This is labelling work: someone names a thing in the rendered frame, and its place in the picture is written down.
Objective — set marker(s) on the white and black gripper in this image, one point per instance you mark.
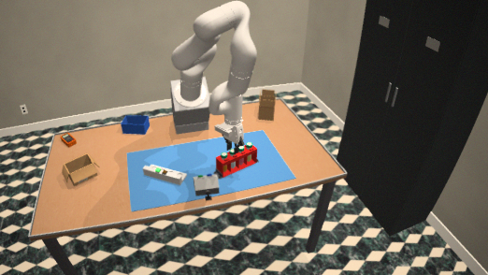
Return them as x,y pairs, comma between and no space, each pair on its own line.
237,138

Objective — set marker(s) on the dark blue open bin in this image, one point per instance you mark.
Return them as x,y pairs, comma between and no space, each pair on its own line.
135,125

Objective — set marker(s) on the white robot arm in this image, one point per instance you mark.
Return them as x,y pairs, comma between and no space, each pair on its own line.
227,98

